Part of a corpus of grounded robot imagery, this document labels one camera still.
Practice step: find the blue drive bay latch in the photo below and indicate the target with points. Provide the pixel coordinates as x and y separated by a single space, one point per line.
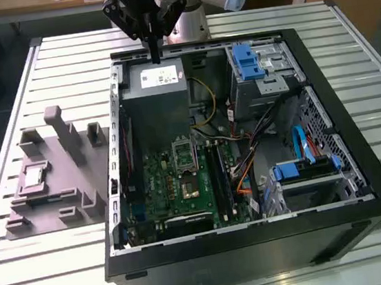
244 61

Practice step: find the grey parts rack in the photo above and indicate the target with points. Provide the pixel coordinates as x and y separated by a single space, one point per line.
59 179

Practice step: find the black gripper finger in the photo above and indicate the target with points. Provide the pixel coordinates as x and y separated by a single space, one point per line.
119 15
171 18

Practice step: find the black RAM slot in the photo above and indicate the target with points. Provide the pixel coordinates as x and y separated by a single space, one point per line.
228 179
219 180
224 180
215 181

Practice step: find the hard disk in blue carrier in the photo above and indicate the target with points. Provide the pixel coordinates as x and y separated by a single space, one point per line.
286 171

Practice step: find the black PC case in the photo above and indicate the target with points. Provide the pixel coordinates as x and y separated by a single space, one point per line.
260 255

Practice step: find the grey power supply unit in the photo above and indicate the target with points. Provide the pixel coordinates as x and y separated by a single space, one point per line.
159 115

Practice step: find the green motherboard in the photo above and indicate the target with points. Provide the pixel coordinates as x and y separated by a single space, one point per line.
161 187

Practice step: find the silver disk bay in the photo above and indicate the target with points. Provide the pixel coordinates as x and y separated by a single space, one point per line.
307 184

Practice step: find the silver CPU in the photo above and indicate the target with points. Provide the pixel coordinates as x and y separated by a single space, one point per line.
33 176

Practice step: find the blue port connector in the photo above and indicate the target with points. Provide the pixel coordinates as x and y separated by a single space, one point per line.
123 236

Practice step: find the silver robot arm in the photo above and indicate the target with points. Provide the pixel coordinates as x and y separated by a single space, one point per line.
193 24

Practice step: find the blue VGA port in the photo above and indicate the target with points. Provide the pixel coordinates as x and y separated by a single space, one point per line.
140 213

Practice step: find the black graphics card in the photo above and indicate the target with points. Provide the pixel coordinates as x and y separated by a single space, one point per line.
187 227

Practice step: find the silver drive bay cage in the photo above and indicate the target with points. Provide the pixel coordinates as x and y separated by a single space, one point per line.
274 87

